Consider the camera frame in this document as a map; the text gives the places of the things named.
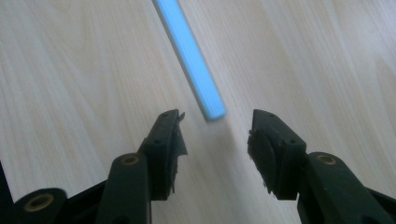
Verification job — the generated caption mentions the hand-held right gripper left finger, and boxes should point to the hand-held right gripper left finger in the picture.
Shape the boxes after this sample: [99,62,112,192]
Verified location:
[94,108,189,224]

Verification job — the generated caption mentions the light blue ribbed bar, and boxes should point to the light blue ribbed bar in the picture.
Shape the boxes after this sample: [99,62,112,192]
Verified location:
[151,0,228,122]

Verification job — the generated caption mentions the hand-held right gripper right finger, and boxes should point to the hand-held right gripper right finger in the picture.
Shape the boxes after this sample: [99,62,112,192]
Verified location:
[247,108,396,224]

